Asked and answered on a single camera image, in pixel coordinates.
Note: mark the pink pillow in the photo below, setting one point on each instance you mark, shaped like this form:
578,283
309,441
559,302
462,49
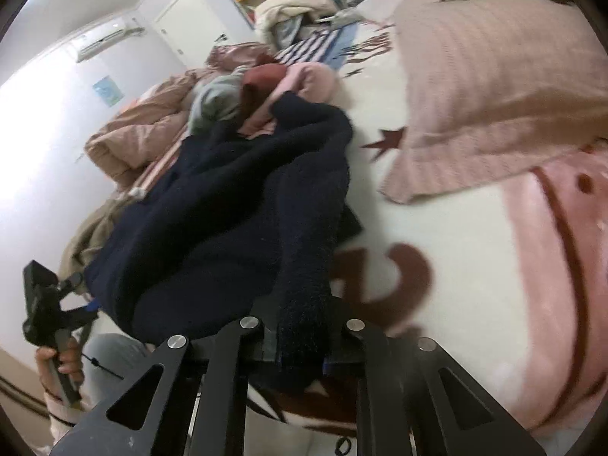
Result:
489,95

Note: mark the pink quilt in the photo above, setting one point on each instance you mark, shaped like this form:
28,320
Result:
142,128

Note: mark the white air conditioner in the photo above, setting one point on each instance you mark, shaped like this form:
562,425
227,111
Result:
107,38

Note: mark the pink dotted plush cloth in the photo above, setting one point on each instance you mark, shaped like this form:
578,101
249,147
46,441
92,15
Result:
560,294

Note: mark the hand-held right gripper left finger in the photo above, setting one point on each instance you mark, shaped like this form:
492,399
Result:
240,342

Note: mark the striped printed bed blanket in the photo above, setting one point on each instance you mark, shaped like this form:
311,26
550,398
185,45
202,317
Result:
403,270

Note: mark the white door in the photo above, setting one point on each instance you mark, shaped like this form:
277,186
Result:
190,23

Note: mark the pink garment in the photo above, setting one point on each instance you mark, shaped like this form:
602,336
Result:
308,83

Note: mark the small blue wall poster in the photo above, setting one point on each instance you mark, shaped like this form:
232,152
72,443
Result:
108,91

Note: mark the navy planet sweater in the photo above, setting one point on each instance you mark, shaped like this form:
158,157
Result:
223,209

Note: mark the grey garment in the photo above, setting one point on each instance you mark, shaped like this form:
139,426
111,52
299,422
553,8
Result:
213,102

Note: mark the person's grey trouser leg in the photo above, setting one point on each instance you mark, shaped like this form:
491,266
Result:
116,356

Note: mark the beige duvet pile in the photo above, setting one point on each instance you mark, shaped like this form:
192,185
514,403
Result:
289,14

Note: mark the person's left forearm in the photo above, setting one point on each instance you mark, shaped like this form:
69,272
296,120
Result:
59,412

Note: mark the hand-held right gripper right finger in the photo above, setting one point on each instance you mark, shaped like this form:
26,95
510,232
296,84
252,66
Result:
363,344

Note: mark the red-brown garment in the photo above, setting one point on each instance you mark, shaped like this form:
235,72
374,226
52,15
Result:
261,83

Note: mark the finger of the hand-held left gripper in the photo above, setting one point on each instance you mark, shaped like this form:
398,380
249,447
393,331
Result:
72,285
80,314

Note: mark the shiny pink cloth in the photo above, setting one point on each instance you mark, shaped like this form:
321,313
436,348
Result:
237,54

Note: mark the khaki cloth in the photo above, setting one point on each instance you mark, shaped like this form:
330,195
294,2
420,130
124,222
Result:
88,242

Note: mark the person's left hand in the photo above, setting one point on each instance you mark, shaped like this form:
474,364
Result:
45,368

